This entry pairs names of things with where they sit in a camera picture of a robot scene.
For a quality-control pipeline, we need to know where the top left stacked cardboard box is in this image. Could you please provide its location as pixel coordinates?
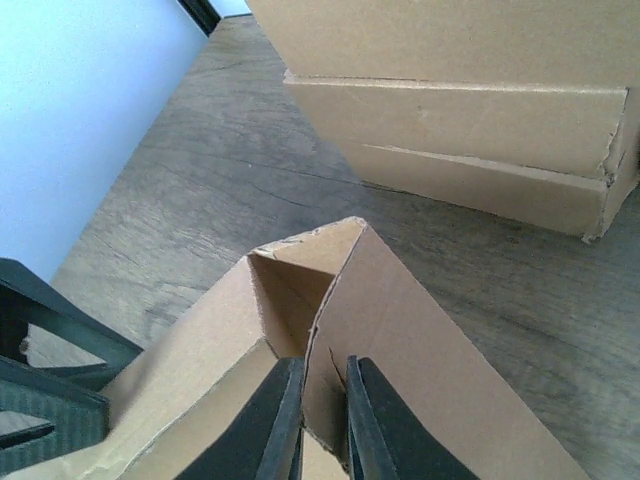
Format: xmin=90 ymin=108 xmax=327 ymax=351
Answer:
xmin=249 ymin=0 xmax=639 ymax=88

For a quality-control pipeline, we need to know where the black left frame post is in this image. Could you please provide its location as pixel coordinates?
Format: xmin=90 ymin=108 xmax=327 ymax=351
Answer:
xmin=178 ymin=0 xmax=222 ymax=37

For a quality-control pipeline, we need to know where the middle left stacked cardboard box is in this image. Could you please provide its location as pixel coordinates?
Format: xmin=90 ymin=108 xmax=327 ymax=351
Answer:
xmin=283 ymin=72 xmax=639 ymax=179

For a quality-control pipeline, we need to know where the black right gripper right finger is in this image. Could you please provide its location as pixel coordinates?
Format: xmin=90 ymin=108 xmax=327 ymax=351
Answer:
xmin=346 ymin=355 xmax=476 ymax=480

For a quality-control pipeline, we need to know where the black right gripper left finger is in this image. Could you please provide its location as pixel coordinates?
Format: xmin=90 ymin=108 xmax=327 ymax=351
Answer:
xmin=177 ymin=357 xmax=304 ymax=480

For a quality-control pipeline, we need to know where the large cardboard box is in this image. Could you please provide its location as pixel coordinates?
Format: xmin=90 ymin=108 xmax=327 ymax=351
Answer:
xmin=14 ymin=215 xmax=591 ymax=480

